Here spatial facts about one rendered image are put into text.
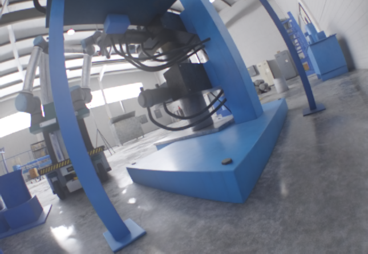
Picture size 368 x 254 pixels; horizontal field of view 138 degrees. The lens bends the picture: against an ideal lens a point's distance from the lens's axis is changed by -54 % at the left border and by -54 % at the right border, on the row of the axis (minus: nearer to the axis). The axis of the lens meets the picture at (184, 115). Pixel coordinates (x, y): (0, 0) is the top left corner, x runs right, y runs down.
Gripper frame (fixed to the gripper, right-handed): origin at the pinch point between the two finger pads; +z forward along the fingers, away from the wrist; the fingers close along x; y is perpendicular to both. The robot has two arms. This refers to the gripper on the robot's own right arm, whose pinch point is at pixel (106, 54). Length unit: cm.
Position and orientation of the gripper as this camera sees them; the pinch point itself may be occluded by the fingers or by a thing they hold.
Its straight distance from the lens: 126.9
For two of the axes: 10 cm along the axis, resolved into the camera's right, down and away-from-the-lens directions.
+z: 5.6, 7.9, -2.5
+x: 4.8, -5.5, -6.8
